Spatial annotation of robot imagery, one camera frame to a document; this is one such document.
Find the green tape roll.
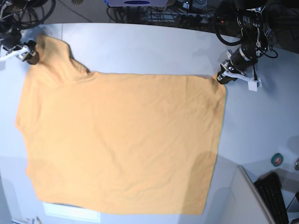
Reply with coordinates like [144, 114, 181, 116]
[271, 153, 284, 167]

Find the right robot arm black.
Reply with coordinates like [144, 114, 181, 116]
[0, 0, 56, 65]

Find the orange t-shirt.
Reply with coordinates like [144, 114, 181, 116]
[15, 35, 226, 215]

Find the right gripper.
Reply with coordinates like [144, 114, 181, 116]
[2, 30, 39, 65]

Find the blue box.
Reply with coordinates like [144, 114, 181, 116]
[104, 0, 169, 7]

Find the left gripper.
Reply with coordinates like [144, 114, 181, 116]
[217, 45, 257, 84]

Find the black keyboard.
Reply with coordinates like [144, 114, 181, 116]
[254, 172, 289, 224]

